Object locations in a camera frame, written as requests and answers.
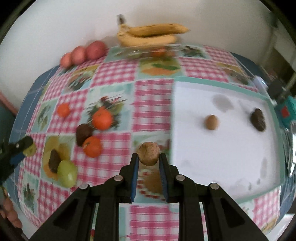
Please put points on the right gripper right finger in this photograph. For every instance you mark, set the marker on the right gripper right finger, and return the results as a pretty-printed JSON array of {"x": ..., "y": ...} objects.
[{"x": 205, "y": 205}]

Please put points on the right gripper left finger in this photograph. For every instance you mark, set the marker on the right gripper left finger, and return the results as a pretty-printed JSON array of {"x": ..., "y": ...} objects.
[{"x": 92, "y": 204}]

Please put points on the green guava fruit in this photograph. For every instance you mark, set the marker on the green guava fruit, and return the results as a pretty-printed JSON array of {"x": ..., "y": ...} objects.
[
  {"x": 67, "y": 173},
  {"x": 30, "y": 151}
]

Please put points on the dark brown avocado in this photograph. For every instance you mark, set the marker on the dark brown avocado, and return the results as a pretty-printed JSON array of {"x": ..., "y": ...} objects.
[
  {"x": 83, "y": 131},
  {"x": 54, "y": 161}
]

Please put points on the small orange tangerine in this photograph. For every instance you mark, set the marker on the small orange tangerine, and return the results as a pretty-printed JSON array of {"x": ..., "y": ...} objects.
[{"x": 63, "y": 110}]

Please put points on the large orange tangerine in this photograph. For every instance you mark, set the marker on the large orange tangerine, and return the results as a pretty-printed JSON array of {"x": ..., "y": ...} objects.
[{"x": 102, "y": 119}]

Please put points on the brown round longan fruit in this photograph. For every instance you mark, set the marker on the brown round longan fruit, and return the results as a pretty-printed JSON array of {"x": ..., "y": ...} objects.
[{"x": 148, "y": 153}]

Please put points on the person's left hand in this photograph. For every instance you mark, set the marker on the person's left hand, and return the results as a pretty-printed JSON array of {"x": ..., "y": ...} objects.
[{"x": 7, "y": 210}]

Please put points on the pink checkered fruit tablecloth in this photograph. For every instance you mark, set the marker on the pink checkered fruit tablecloth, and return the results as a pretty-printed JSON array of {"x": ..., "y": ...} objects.
[{"x": 137, "y": 93}]

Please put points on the white tray with teal rim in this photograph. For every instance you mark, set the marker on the white tray with teal rim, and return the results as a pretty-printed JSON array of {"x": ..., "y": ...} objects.
[{"x": 245, "y": 162}]

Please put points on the small brown longan fruit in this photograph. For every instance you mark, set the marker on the small brown longan fruit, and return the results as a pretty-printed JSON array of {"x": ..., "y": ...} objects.
[{"x": 211, "y": 122}]

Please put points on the dark wrinkled avocado on tray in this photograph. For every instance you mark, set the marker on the dark wrinkled avocado on tray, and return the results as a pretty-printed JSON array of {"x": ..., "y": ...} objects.
[{"x": 257, "y": 119}]

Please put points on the small pale red apple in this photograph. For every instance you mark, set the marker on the small pale red apple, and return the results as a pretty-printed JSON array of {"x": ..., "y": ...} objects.
[{"x": 66, "y": 60}]

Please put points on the middle red apple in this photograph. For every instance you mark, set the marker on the middle red apple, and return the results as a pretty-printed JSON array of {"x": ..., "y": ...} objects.
[{"x": 78, "y": 55}]

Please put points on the teal plastic box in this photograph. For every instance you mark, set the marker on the teal plastic box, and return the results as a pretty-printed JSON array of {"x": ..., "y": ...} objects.
[{"x": 286, "y": 111}]

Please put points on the large red apple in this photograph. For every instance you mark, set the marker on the large red apple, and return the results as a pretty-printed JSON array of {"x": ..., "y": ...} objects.
[{"x": 96, "y": 50}]

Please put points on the lower yellow banana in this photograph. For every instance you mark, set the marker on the lower yellow banana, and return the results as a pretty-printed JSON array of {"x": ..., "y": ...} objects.
[{"x": 128, "y": 40}]

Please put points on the yellow banana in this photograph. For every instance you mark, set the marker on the yellow banana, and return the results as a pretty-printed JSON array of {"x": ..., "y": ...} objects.
[
  {"x": 152, "y": 30},
  {"x": 128, "y": 40}
]

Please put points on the clear plastic fruit container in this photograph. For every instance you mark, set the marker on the clear plastic fruit container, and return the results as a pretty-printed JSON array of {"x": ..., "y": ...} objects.
[{"x": 145, "y": 52}]

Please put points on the orange fruit in container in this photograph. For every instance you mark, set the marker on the orange fruit in container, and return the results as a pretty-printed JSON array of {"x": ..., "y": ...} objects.
[{"x": 159, "y": 53}]

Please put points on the upper yellow banana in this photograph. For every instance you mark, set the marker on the upper yellow banana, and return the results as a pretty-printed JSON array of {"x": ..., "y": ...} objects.
[{"x": 152, "y": 30}]

